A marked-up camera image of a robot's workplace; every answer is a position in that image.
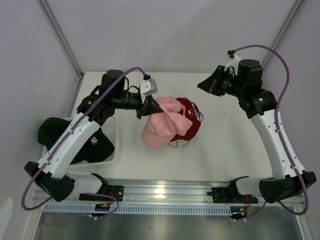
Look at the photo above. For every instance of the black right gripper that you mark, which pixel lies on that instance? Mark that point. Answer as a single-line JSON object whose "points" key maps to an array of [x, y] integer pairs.
{"points": [[211, 84]]}

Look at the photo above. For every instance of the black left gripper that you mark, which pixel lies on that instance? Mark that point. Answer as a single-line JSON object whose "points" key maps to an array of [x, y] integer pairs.
{"points": [[146, 109]]}

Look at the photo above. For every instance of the pink baseball cap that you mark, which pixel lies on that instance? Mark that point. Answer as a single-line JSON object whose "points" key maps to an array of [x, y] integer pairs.
{"points": [[162, 127]]}

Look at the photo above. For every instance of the red baseball cap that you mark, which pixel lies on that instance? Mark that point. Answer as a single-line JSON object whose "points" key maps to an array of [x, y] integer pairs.
{"points": [[190, 115]]}

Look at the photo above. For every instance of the purple baseball cap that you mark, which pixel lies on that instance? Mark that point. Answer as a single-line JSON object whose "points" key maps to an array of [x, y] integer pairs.
{"points": [[198, 114]]}

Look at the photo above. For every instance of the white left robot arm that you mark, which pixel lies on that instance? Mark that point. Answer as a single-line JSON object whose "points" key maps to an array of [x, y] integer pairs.
{"points": [[50, 172]]}

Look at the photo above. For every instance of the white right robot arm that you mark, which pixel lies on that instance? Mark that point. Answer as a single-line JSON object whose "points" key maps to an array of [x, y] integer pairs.
{"points": [[289, 177]]}

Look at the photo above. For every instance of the white plastic basket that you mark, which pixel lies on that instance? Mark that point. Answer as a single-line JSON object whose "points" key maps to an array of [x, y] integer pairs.
{"points": [[95, 150]]}

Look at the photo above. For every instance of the black baseball cap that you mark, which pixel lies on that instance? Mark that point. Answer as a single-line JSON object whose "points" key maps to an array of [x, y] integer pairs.
{"points": [[95, 150]]}

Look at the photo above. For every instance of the dark green baseball cap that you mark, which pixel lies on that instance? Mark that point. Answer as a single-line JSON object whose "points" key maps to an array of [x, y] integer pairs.
{"points": [[51, 130]]}

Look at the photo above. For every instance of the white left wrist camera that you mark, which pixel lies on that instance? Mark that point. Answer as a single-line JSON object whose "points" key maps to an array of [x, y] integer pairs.
{"points": [[147, 86]]}

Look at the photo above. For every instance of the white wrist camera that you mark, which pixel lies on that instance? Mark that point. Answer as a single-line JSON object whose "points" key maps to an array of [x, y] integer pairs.
{"points": [[234, 61], [147, 86]]}

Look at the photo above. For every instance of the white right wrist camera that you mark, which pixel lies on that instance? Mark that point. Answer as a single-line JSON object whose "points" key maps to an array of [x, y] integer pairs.
{"points": [[234, 61]]}

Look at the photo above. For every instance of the gold wire hat stand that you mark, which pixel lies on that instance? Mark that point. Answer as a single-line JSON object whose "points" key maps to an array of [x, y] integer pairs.
{"points": [[178, 143]]}

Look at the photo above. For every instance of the right aluminium frame post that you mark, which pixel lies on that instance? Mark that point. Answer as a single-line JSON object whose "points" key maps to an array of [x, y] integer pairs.
{"points": [[287, 24]]}

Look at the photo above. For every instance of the aluminium frame post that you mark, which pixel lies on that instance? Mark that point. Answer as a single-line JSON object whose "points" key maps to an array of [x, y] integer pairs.
{"points": [[49, 14], [287, 24]]}

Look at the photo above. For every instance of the aluminium mounting rail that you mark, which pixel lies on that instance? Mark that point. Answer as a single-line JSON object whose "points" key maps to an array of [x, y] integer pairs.
{"points": [[140, 192]]}

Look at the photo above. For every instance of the white slotted cable duct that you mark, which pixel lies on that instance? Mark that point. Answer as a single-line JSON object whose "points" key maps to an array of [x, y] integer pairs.
{"points": [[147, 209]]}

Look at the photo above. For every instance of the left aluminium frame post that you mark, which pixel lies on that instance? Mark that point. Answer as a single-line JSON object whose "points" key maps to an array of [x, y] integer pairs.
{"points": [[49, 14]]}

